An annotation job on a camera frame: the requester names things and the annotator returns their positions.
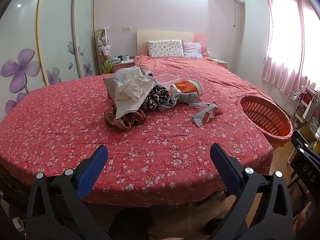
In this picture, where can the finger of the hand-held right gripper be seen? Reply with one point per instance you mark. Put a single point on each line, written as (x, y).
(303, 143)

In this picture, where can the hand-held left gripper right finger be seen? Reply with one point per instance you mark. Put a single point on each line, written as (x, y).
(226, 170)

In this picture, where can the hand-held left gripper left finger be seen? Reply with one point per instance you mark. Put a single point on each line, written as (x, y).
(90, 172)

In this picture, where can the orange plastic basket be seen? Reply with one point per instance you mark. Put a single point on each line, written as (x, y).
(276, 130)

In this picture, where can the white paper bag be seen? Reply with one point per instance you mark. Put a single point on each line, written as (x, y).
(127, 90)

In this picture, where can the red floral blanket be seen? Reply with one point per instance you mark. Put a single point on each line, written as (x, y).
(75, 120)

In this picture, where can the brown plaid cloth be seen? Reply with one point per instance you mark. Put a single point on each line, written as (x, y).
(115, 121)

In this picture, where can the dark slipper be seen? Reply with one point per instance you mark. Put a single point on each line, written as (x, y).
(212, 226)

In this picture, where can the silver red snack wrapper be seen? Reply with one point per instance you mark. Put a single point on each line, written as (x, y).
(207, 115)

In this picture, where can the pale grey green sock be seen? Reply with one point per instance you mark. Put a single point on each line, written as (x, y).
(186, 98)

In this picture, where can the black white floral cloth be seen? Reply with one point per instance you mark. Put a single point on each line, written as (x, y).
(157, 96)

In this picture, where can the pink curtain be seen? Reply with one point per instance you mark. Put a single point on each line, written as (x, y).
(287, 42)

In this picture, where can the pink white nightstand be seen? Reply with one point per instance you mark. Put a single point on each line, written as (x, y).
(221, 63)
(122, 66)

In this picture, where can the yellow green plush toy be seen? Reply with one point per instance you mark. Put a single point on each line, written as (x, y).
(107, 65)

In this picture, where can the clear plastic box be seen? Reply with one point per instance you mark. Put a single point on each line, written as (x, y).
(166, 78)

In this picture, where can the bed with red quilt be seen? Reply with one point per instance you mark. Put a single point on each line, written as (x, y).
(187, 66)

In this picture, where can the white mug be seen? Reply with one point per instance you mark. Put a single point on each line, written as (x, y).
(125, 58)

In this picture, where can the pink ruffled pillow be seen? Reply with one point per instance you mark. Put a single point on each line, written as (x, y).
(192, 48)

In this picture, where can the clear tube of plush toys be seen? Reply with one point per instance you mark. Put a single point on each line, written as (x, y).
(103, 45)

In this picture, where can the white floral pillow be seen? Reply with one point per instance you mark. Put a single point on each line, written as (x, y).
(165, 48)

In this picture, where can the wardrobe with purple flower doors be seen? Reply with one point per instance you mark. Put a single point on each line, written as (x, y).
(57, 30)

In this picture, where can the beige pink headboard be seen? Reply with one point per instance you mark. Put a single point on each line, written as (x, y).
(155, 35)

